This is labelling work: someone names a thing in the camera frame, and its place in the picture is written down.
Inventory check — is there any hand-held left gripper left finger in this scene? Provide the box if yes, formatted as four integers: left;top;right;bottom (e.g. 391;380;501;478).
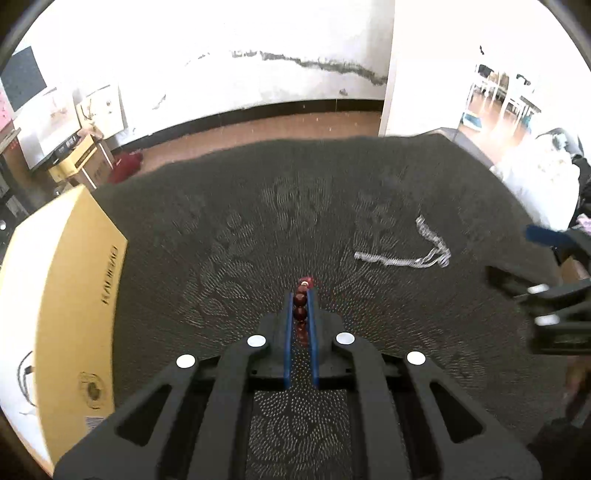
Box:
53;291;296;480

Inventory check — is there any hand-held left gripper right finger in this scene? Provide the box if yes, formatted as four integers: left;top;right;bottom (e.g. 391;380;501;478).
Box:
307;288;543;480

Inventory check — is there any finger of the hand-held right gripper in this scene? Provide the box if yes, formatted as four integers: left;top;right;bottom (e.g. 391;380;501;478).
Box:
487;265;591;326
525;224;591;259

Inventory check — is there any red bead bracelet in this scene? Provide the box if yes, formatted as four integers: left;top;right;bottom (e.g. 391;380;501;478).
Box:
293;275;319;347

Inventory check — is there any yellow cardboard box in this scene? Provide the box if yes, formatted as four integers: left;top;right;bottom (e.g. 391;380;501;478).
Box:
0;185;127;476

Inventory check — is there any white printed pillow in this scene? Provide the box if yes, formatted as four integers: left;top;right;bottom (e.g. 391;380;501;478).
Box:
492;134;583;232

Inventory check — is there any black patterned tablecloth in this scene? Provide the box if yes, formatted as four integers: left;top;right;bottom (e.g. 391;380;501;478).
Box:
90;134;573;480

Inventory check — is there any white chair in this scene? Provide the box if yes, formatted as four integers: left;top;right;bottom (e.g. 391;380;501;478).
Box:
466;65;509;112

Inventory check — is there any white door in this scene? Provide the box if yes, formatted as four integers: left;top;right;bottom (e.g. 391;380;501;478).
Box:
379;0;481;137

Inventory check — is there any dark red cloth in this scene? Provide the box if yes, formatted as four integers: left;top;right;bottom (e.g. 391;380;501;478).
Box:
108;151;144;184

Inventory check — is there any yellow carton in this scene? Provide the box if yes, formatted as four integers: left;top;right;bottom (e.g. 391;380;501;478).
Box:
48;134;114;190

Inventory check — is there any tan gift bag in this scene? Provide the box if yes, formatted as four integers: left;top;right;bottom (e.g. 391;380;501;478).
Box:
74;85;126;139

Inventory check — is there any white paper bag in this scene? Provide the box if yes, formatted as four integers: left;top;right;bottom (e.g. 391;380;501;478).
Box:
14;85;79;169

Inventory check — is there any dark desk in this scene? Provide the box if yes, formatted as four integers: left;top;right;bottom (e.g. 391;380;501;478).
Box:
0;129;21;222

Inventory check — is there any white framed monitor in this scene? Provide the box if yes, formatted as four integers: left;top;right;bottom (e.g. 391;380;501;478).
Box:
0;46;49;114

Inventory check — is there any silver chain bracelet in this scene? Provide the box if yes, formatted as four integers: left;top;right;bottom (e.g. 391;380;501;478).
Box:
355;216;451;269

